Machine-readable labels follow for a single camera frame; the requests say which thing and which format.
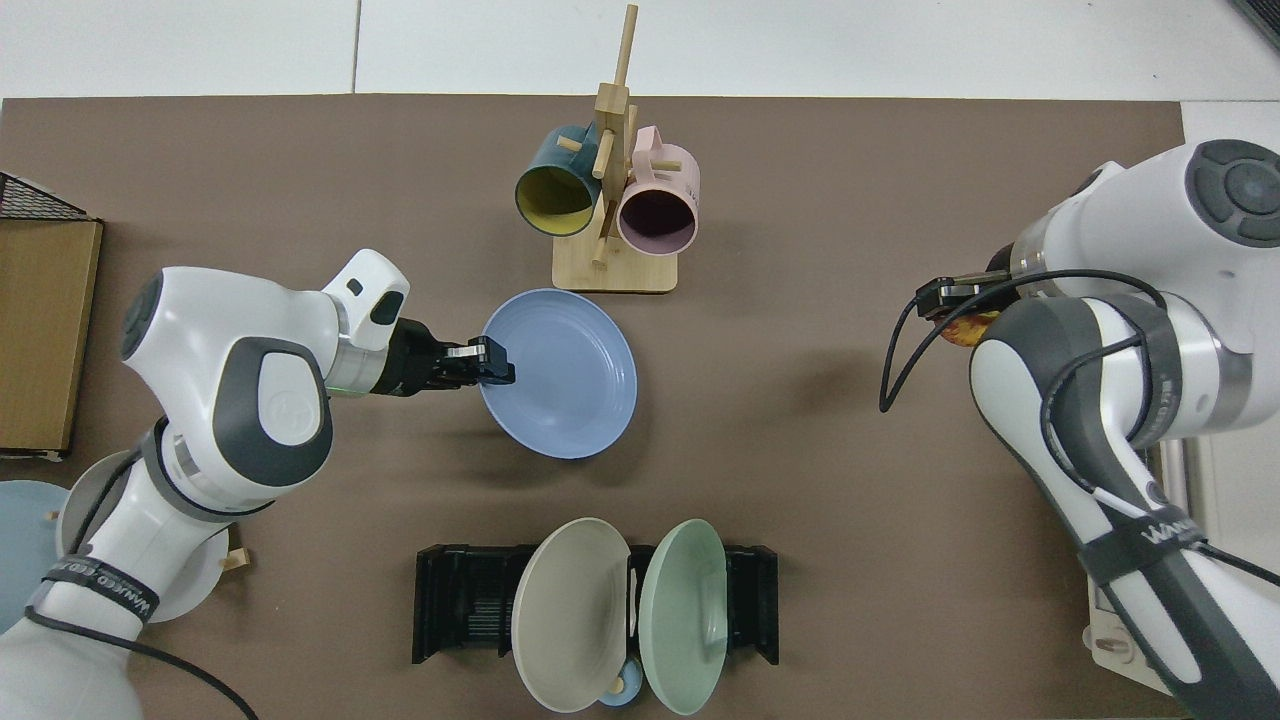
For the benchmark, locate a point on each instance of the small blue round thing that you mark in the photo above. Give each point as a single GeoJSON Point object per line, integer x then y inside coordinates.
{"type": "Point", "coordinates": [625, 690]}

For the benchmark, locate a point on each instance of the teal cup with yellow inside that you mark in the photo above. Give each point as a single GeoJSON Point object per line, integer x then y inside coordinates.
{"type": "Point", "coordinates": [555, 195]}

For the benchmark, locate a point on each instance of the red yellow apple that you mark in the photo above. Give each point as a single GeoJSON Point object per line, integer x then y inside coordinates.
{"type": "Point", "coordinates": [968, 330]}

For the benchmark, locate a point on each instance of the pale green plate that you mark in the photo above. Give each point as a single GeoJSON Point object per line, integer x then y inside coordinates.
{"type": "Point", "coordinates": [685, 620]}

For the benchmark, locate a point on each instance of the brown table cloth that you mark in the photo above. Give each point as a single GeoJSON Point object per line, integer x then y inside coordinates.
{"type": "Point", "coordinates": [800, 400]}

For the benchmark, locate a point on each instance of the grey plate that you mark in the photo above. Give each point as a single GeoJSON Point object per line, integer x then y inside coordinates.
{"type": "Point", "coordinates": [195, 585]}

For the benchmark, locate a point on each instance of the beige plate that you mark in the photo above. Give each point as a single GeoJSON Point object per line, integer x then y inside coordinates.
{"type": "Point", "coordinates": [565, 620]}

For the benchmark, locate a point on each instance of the black dish rack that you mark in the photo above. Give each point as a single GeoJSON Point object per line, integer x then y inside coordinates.
{"type": "Point", "coordinates": [460, 600]}

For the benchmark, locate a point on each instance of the wooden plate rack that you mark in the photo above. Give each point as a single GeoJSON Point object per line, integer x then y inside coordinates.
{"type": "Point", "coordinates": [235, 560]}

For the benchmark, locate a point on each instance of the pink cup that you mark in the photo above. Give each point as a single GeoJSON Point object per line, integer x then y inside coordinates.
{"type": "Point", "coordinates": [660, 215]}

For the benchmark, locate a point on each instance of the wooden cup stand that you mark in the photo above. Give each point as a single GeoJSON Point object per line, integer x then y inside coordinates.
{"type": "Point", "coordinates": [615, 265]}

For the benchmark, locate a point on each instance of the light blue plate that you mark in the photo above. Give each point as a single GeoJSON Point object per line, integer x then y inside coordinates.
{"type": "Point", "coordinates": [25, 550]}

